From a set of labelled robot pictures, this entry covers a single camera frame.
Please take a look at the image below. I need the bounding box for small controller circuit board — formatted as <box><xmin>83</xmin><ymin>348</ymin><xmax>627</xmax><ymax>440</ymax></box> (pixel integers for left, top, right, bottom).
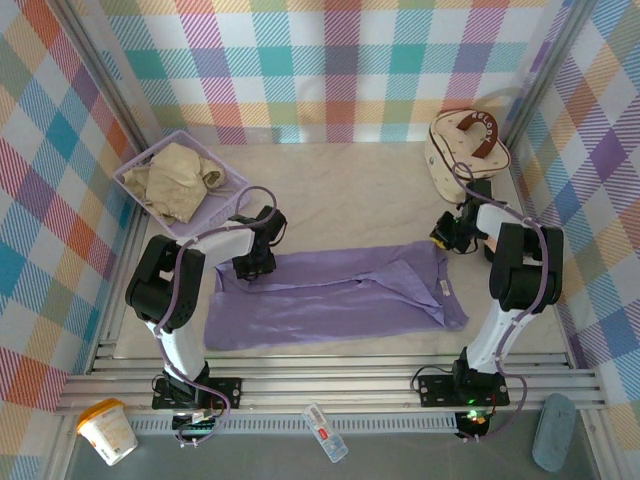
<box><xmin>455</xmin><ymin>408</ymin><xmax>492</xmax><ymax>435</ymax></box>
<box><xmin>172</xmin><ymin>408</ymin><xmax>222</xmax><ymax>435</ymax></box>

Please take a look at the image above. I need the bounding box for white and orange paper cup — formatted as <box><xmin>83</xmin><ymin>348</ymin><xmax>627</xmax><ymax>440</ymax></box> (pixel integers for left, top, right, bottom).
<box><xmin>75</xmin><ymin>397</ymin><xmax>139</xmax><ymax>467</ymax></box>

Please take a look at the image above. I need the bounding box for purple t-shirt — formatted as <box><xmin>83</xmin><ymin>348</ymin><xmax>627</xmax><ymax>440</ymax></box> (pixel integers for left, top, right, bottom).
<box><xmin>202</xmin><ymin>239</ymin><xmax>471</xmax><ymax>352</ymax></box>

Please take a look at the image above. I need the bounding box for beige drawstring garment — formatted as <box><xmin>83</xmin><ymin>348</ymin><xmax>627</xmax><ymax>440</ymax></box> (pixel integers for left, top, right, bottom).
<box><xmin>122</xmin><ymin>142</ymin><xmax>227</xmax><ymax>226</ymax></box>

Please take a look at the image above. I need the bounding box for blue-grey oval case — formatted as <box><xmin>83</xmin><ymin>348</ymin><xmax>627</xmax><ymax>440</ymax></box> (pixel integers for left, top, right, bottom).
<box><xmin>531</xmin><ymin>392</ymin><xmax>578</xmax><ymax>472</ymax></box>

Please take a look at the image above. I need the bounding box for lilac plastic mesh basket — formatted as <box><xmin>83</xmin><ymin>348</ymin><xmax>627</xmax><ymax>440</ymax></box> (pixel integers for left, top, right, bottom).
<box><xmin>111</xmin><ymin>130</ymin><xmax>252</xmax><ymax>240</ymax></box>

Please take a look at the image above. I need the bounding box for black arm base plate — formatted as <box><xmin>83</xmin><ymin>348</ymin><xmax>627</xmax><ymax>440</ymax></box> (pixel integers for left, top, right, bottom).
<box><xmin>417</xmin><ymin>373</ymin><xmax>511</xmax><ymax>407</ymax></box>
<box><xmin>151</xmin><ymin>375</ymin><xmax>244</xmax><ymax>409</ymax></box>

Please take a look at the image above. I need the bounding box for white slotted cable duct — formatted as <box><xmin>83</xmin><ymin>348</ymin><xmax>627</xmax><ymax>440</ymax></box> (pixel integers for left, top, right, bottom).
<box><xmin>127</xmin><ymin>418</ymin><xmax>459</xmax><ymax>435</ymax></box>

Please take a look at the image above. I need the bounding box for aluminium rail frame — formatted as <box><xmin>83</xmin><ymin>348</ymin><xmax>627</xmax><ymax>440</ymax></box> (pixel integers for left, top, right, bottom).
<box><xmin>54</xmin><ymin>352</ymin><xmax>606</xmax><ymax>416</ymax></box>

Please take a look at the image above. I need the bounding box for aluminium frame post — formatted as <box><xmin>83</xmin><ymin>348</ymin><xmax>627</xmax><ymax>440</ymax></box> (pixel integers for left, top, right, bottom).
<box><xmin>49</xmin><ymin>0</ymin><xmax>156</xmax><ymax>159</ymax></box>
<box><xmin>503</xmin><ymin>0</ymin><xmax>600</xmax><ymax>151</ymax></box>

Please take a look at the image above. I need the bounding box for cream bag with brown handle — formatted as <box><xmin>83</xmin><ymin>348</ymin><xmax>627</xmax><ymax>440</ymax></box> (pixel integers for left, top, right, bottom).
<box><xmin>424</xmin><ymin>107</ymin><xmax>512</xmax><ymax>205</ymax></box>

